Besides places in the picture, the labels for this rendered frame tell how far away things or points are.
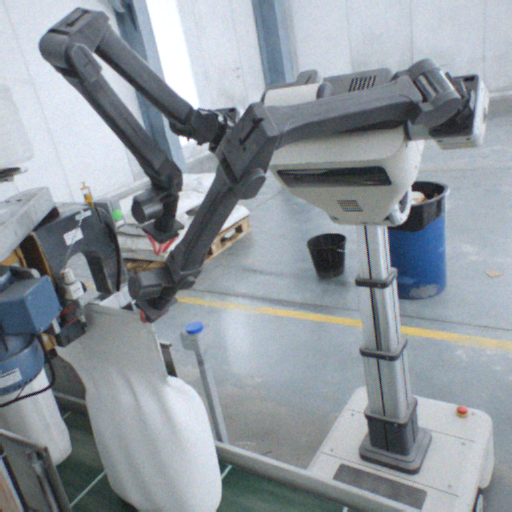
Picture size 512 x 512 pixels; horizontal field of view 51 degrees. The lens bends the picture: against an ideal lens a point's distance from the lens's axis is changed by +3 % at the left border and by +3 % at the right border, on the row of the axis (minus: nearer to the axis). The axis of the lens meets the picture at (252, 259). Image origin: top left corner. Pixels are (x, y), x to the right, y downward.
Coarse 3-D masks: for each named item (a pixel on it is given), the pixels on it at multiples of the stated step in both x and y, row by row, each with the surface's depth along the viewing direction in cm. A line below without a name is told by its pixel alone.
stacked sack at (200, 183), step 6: (186, 174) 514; (192, 174) 505; (198, 174) 503; (204, 174) 502; (210, 174) 494; (186, 180) 492; (192, 180) 484; (198, 180) 480; (204, 180) 477; (210, 180) 481; (186, 186) 478; (192, 186) 475; (198, 186) 471; (204, 186) 472; (198, 192) 472; (204, 192) 469
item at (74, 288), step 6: (66, 270) 139; (66, 276) 138; (72, 276) 139; (66, 282) 139; (72, 282) 139; (78, 282) 141; (60, 288) 141; (66, 288) 139; (72, 288) 139; (78, 288) 140; (66, 294) 140; (72, 294) 139; (78, 294) 141; (66, 300) 143; (72, 300) 141
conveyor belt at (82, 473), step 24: (72, 432) 214; (72, 456) 201; (96, 456) 198; (72, 480) 189; (96, 480) 187; (240, 480) 174; (264, 480) 172; (72, 504) 179; (96, 504) 177; (120, 504) 175; (240, 504) 165; (264, 504) 163; (288, 504) 162; (312, 504) 160; (336, 504) 159
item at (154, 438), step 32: (96, 320) 151; (128, 320) 143; (64, 352) 169; (96, 352) 158; (128, 352) 150; (160, 352) 142; (96, 384) 158; (128, 384) 152; (160, 384) 147; (96, 416) 159; (128, 416) 150; (160, 416) 146; (192, 416) 149; (128, 448) 155; (160, 448) 148; (192, 448) 148; (128, 480) 163; (160, 480) 155; (192, 480) 151
